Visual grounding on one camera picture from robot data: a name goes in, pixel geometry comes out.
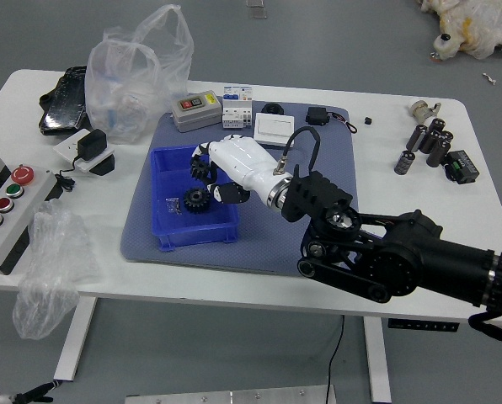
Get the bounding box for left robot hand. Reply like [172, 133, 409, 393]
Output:
[0, 380, 61, 404]

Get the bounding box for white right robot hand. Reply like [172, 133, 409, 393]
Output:
[190, 134, 293, 206]

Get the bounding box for small black gear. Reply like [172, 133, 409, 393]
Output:
[189, 153, 212, 182]

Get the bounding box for big black gear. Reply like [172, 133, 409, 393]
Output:
[182, 187, 212, 215]

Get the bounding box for blue plastic box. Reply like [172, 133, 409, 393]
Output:
[149, 141, 241, 253]

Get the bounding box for grey push-button control box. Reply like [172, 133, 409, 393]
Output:
[0, 151, 59, 277]

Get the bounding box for white circuit breaker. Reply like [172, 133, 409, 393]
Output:
[222, 85, 254, 130]

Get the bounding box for white table leg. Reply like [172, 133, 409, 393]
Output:
[362, 316, 393, 403]
[53, 295, 99, 382]

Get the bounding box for blue-grey mat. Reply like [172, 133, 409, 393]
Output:
[120, 99, 365, 281]

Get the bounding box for large clear plastic bag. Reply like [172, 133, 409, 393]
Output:
[84, 3, 195, 146]

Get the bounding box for black block under socket plate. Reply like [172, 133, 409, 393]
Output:
[90, 154, 118, 178]

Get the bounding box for crumpled clear plastic bag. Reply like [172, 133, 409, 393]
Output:
[11, 198, 101, 341]

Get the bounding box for clear plastic piece on floor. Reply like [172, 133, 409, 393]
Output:
[245, 0, 270, 20]

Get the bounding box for white socket plate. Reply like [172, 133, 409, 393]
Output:
[51, 128, 116, 174]

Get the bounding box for black plastic tray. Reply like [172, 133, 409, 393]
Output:
[38, 65, 93, 136]

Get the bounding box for black module with green terminal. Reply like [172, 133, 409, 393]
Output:
[441, 149, 481, 185]

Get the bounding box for black table control panel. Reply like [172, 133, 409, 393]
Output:
[387, 318, 462, 334]

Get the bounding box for plush toy in plastic wrap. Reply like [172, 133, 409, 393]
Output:
[417, 0, 502, 61]

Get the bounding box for white wall switch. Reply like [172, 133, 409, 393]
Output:
[251, 111, 296, 148]

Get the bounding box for grey two-button switch box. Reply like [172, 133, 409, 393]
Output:
[169, 91, 224, 134]

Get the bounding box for black servo motor with wires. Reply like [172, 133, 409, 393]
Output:
[304, 106, 359, 135]

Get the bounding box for black power adapter with cord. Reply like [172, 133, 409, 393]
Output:
[55, 129, 109, 193]

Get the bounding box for black hanging cable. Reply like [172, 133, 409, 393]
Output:
[323, 314, 346, 404]

